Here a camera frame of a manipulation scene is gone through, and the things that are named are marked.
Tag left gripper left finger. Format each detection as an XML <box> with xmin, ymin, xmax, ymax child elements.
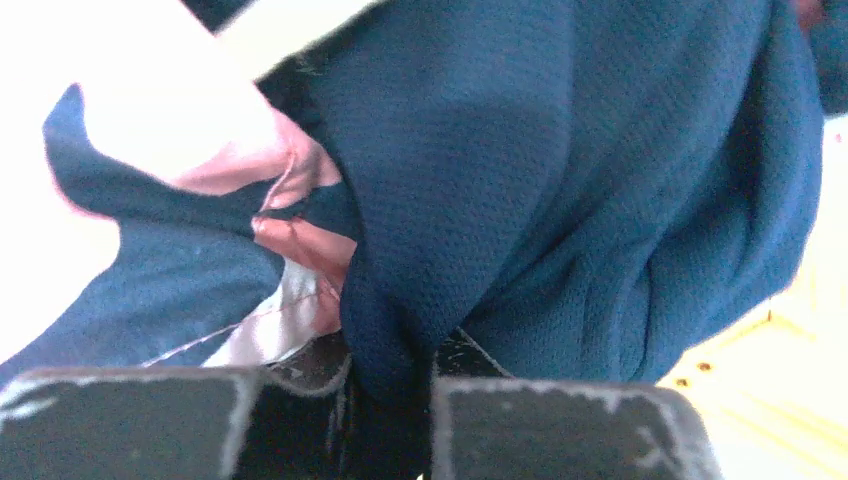
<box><xmin>1</xmin><ymin>367</ymin><xmax>262</xmax><ymax>479</ymax></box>

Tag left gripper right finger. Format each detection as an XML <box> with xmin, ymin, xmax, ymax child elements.
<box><xmin>430</xmin><ymin>377</ymin><xmax>723</xmax><ymax>480</ymax></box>

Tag pink patterned shorts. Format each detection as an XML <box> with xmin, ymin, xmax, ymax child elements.
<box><xmin>1</xmin><ymin>1</ymin><xmax>370</xmax><ymax>381</ymax></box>

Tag navy blue shorts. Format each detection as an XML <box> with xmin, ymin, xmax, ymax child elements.
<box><xmin>178</xmin><ymin>0</ymin><xmax>848</xmax><ymax>480</ymax></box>

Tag wooden clothes rack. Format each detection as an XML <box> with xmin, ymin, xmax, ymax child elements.
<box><xmin>663</xmin><ymin>117</ymin><xmax>847</xmax><ymax>479</ymax></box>

